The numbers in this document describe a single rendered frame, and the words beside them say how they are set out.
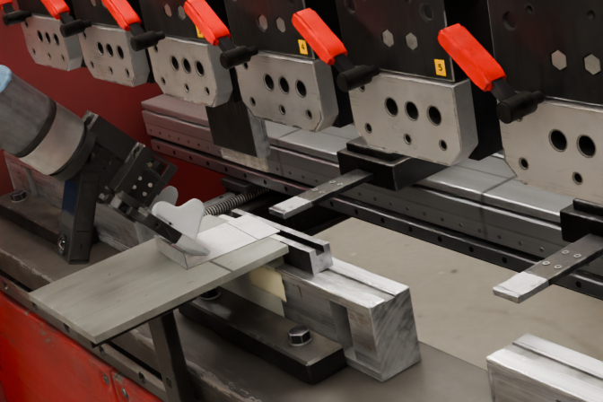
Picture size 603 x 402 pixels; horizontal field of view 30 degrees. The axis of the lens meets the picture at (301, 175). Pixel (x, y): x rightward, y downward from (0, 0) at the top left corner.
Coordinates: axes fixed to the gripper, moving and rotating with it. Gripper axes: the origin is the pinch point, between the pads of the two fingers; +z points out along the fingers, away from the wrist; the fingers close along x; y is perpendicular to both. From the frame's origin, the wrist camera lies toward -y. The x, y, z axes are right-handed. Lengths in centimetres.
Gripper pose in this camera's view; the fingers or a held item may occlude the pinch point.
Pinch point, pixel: (186, 247)
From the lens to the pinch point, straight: 138.0
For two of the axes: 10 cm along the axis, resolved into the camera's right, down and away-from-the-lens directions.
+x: -5.2, -2.1, 8.3
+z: 6.8, 5.0, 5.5
